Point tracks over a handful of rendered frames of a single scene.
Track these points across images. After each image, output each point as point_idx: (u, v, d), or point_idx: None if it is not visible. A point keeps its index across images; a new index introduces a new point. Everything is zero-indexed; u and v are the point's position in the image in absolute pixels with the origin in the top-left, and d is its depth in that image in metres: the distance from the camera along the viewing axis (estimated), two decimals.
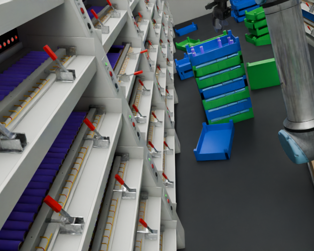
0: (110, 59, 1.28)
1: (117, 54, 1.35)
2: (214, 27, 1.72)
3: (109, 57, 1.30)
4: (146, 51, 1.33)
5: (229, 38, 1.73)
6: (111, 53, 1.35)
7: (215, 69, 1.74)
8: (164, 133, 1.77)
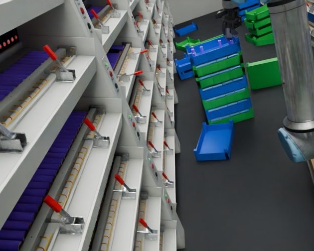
0: (110, 59, 1.28)
1: (117, 54, 1.35)
2: (225, 36, 1.71)
3: (109, 57, 1.30)
4: (146, 51, 1.33)
5: (229, 38, 1.73)
6: (111, 53, 1.35)
7: (215, 69, 1.74)
8: (164, 133, 1.77)
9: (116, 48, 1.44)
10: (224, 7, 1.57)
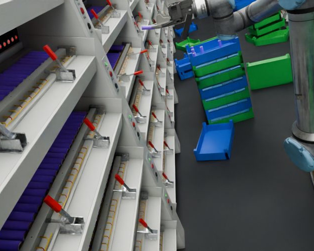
0: (110, 59, 1.28)
1: (117, 54, 1.35)
2: None
3: (109, 57, 1.30)
4: (146, 51, 1.33)
5: (122, 48, 1.43)
6: (111, 53, 1.35)
7: (215, 69, 1.74)
8: (164, 133, 1.77)
9: (116, 48, 1.44)
10: None
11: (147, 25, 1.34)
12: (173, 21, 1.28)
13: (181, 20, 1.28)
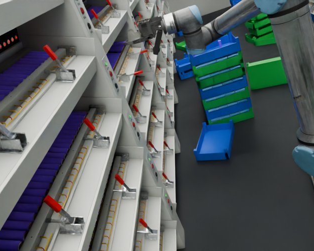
0: (110, 59, 1.28)
1: (117, 54, 1.35)
2: None
3: (109, 57, 1.30)
4: (146, 51, 1.33)
5: (122, 48, 1.43)
6: (111, 53, 1.35)
7: (215, 69, 1.74)
8: (164, 133, 1.77)
9: (116, 48, 1.44)
10: None
11: (115, 49, 1.41)
12: (144, 37, 1.32)
13: (151, 36, 1.32)
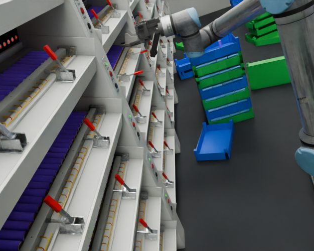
0: (110, 59, 1.28)
1: (117, 54, 1.35)
2: None
3: (109, 57, 1.30)
4: (146, 51, 1.33)
5: (122, 48, 1.43)
6: (111, 53, 1.35)
7: (215, 69, 1.74)
8: (164, 133, 1.77)
9: (116, 48, 1.44)
10: None
11: (115, 49, 1.41)
12: (141, 40, 1.30)
13: (148, 39, 1.30)
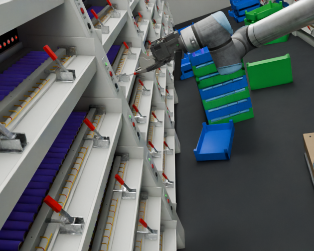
0: None
1: (113, 54, 1.35)
2: None
3: None
4: (124, 43, 1.31)
5: (119, 48, 1.43)
6: (108, 53, 1.35)
7: (215, 69, 1.74)
8: (164, 133, 1.77)
9: None
10: None
11: (112, 49, 1.41)
12: (160, 62, 1.04)
13: (169, 59, 1.04)
